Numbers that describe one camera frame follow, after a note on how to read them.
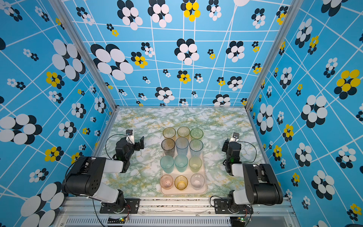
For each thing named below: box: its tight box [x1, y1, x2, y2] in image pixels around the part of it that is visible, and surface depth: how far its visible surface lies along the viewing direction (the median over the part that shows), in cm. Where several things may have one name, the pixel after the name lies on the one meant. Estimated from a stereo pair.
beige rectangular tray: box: [160, 152, 208, 196], surface depth 80 cm
